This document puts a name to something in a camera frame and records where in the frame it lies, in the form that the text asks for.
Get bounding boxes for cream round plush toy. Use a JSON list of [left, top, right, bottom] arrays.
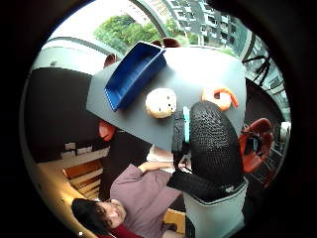
[[145, 87, 178, 120]]

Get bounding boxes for red chair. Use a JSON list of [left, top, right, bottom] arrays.
[[238, 117, 275, 175], [98, 119, 117, 143], [151, 37, 182, 49], [103, 53, 119, 69]]

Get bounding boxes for blue plastic bin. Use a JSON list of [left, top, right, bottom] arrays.
[[103, 41, 167, 113]]

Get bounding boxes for the person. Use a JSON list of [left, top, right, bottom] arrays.
[[70, 161, 186, 238]]

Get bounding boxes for black tripod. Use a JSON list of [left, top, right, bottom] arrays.
[[242, 54, 273, 87]]

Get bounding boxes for white boxes on ledge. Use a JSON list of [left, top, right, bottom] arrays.
[[59, 142, 94, 158]]

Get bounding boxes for wooden slatted bench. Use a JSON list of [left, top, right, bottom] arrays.
[[61, 159, 105, 201]]

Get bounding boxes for green trees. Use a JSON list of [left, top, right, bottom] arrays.
[[93, 14, 191, 56]]

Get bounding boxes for grey apartment building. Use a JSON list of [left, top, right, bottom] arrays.
[[161, 0, 251, 56]]

